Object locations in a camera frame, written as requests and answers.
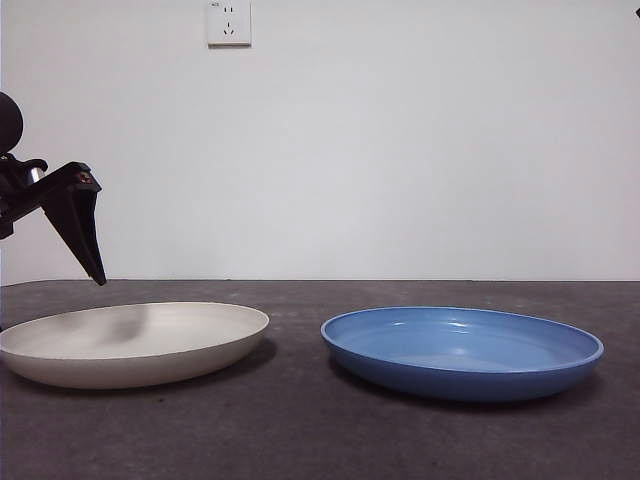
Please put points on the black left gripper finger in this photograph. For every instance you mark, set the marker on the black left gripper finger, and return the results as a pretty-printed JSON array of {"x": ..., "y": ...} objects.
[{"x": 80, "y": 225}]

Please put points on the white round plate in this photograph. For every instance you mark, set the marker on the white round plate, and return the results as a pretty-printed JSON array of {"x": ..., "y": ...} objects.
[{"x": 165, "y": 345}]

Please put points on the blue round plate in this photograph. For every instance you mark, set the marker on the blue round plate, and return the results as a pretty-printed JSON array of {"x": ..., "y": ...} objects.
[{"x": 450, "y": 380}]

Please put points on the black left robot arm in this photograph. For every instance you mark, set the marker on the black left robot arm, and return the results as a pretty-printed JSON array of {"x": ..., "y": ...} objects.
[{"x": 7, "y": 122}]

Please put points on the white wall socket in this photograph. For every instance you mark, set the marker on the white wall socket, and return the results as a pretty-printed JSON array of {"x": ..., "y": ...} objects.
[{"x": 229, "y": 25}]

